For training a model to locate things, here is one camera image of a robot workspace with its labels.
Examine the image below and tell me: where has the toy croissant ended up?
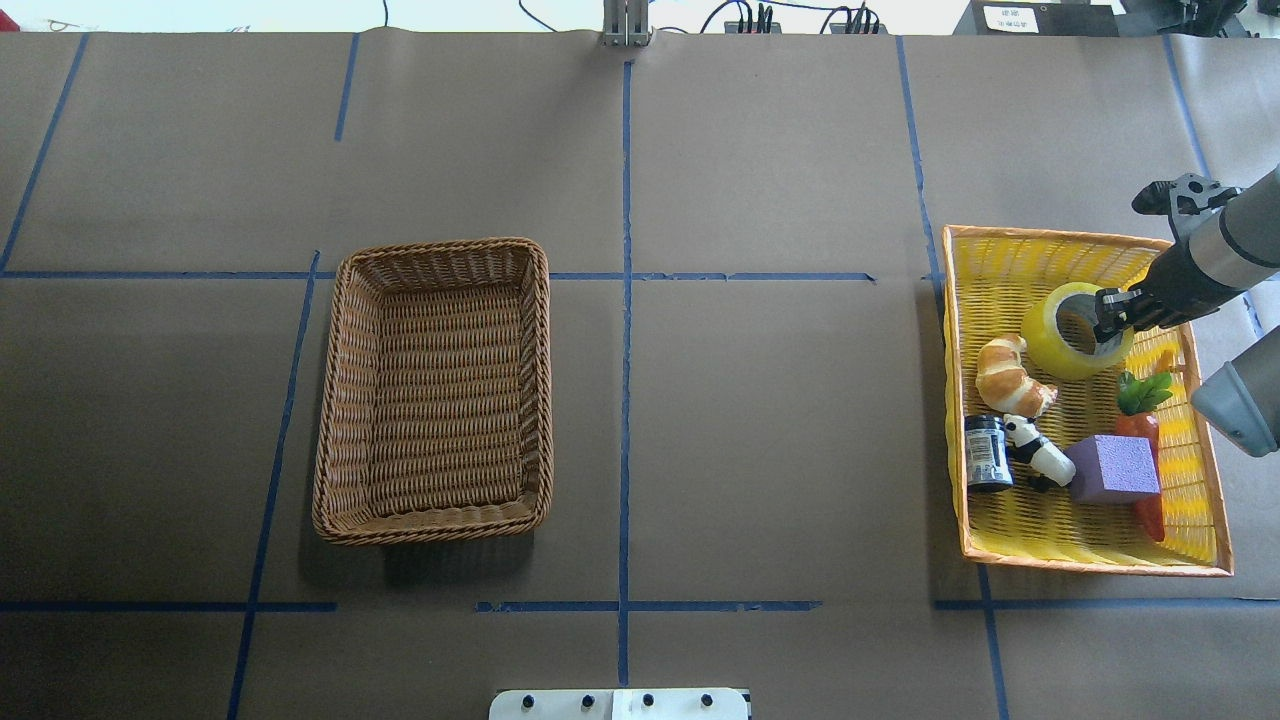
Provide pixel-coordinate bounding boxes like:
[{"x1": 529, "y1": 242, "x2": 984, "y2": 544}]
[{"x1": 975, "y1": 333, "x2": 1059, "y2": 419}]

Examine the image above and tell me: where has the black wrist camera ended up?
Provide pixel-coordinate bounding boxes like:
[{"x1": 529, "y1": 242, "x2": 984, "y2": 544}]
[{"x1": 1132, "y1": 173, "x2": 1243, "y2": 241}]

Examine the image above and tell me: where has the brown wicker basket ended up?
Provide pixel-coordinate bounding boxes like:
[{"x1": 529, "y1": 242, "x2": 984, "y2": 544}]
[{"x1": 311, "y1": 237, "x2": 554, "y2": 546}]

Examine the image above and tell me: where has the yellow plastic basket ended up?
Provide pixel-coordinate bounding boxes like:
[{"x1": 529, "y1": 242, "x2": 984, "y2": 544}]
[{"x1": 938, "y1": 225, "x2": 1235, "y2": 577}]

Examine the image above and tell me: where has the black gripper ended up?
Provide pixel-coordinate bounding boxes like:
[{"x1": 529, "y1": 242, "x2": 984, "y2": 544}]
[{"x1": 1094, "y1": 242, "x2": 1219, "y2": 345}]

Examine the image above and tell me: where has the small dark can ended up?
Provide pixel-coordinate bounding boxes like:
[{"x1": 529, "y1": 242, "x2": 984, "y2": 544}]
[{"x1": 963, "y1": 414, "x2": 1014, "y2": 495}]

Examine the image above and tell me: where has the toy panda figure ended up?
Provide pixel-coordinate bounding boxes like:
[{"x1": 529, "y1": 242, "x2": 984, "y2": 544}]
[{"x1": 1001, "y1": 413, "x2": 1076, "y2": 493}]

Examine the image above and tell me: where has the toy carrot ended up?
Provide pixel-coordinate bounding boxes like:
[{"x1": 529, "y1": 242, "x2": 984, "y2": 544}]
[{"x1": 1114, "y1": 350, "x2": 1175, "y2": 543}]

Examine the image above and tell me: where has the aluminium frame post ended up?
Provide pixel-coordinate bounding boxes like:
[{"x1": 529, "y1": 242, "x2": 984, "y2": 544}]
[{"x1": 600, "y1": 0, "x2": 653, "y2": 47}]

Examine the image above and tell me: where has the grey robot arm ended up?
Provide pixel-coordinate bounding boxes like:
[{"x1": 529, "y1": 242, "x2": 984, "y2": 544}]
[{"x1": 1093, "y1": 169, "x2": 1279, "y2": 457}]

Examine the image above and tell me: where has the yellow tape roll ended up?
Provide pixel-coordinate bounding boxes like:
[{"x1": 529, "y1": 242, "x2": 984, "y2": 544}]
[{"x1": 1021, "y1": 282, "x2": 1135, "y2": 380}]

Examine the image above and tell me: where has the purple foam block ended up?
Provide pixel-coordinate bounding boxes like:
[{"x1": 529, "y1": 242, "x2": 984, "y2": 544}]
[{"x1": 1064, "y1": 436, "x2": 1161, "y2": 505}]

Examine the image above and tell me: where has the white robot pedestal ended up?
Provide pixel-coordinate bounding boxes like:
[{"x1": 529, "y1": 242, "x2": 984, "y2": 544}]
[{"x1": 488, "y1": 687, "x2": 753, "y2": 719}]

